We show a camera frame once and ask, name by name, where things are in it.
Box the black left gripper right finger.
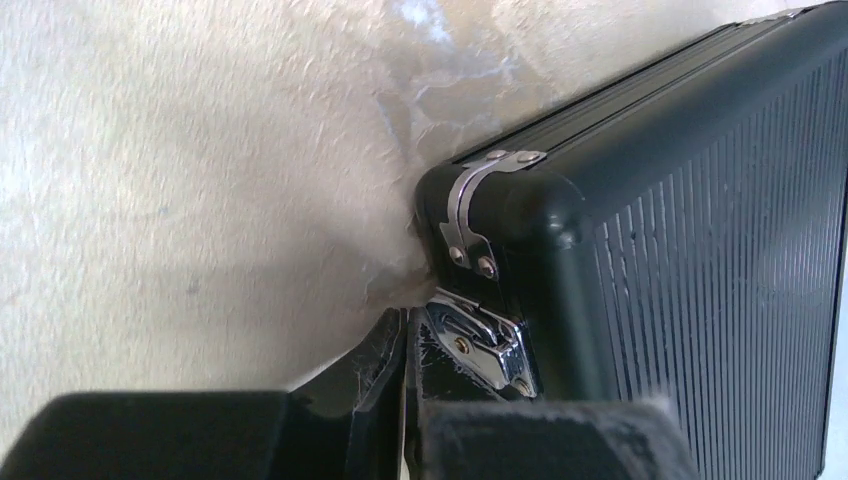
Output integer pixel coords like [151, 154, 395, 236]
[405, 308, 699, 479]

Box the black aluminium poker case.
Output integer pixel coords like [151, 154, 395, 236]
[415, 1, 847, 479]

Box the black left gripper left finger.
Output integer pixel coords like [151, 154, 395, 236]
[1, 309, 408, 479]

